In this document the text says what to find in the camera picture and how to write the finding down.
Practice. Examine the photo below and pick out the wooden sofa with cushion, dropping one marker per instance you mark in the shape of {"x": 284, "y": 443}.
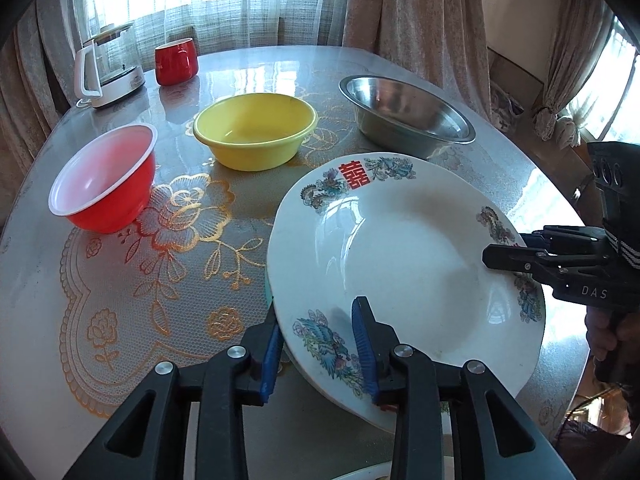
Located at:
{"x": 510, "y": 95}

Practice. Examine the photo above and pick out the beige tied curtain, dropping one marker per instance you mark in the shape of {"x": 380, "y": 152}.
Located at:
{"x": 570, "y": 60}

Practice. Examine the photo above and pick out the teal plate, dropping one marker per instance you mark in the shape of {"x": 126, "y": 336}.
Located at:
{"x": 269, "y": 292}

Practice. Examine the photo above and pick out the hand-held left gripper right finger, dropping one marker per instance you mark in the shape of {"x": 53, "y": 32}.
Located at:
{"x": 361, "y": 350}

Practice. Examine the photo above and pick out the gold floral lace mat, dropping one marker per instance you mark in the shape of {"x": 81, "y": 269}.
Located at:
{"x": 170, "y": 270}

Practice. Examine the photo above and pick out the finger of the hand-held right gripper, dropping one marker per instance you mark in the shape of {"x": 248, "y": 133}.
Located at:
{"x": 515, "y": 260}
{"x": 565, "y": 235}

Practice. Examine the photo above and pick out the white plate with red emblem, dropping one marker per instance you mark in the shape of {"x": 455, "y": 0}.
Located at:
{"x": 400, "y": 240}

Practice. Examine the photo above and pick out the beige velvet curtain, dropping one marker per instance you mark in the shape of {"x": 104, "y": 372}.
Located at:
{"x": 420, "y": 20}
{"x": 30, "y": 110}

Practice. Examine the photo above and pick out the red plastic bowl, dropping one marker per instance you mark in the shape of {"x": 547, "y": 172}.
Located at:
{"x": 115, "y": 200}

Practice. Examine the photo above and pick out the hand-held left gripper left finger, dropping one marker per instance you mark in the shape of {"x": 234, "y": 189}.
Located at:
{"x": 270, "y": 360}

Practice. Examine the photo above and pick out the person's right hand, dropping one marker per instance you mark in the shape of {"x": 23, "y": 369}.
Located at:
{"x": 600, "y": 335}

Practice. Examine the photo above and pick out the yellow plastic bowl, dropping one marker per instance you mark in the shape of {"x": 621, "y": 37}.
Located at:
{"x": 250, "y": 135}

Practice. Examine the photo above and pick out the red mug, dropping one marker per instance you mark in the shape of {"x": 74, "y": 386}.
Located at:
{"x": 172, "y": 65}

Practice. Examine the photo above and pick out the stainless steel bowl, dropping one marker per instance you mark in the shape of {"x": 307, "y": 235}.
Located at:
{"x": 400, "y": 110}

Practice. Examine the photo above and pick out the white glass electric kettle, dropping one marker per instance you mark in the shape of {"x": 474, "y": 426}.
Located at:
{"x": 112, "y": 80}

